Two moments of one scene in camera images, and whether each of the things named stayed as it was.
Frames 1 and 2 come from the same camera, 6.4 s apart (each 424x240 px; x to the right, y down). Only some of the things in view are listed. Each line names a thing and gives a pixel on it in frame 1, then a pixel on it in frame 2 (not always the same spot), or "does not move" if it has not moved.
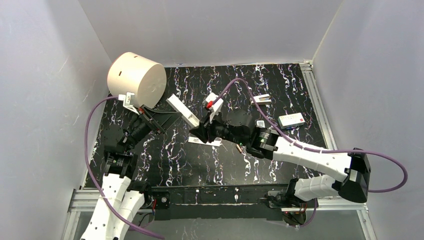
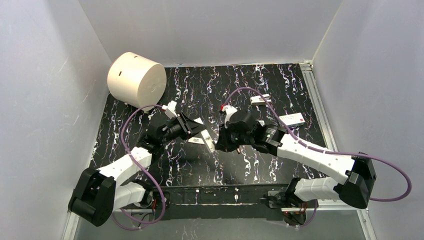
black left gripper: x=151 y=120 -> x=185 y=125
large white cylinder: x=130 y=72 does not move
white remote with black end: x=186 y=113 -> x=208 y=140
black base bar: x=219 y=202 does not move
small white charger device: x=261 y=99 does not move
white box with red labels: x=291 y=120 does not move
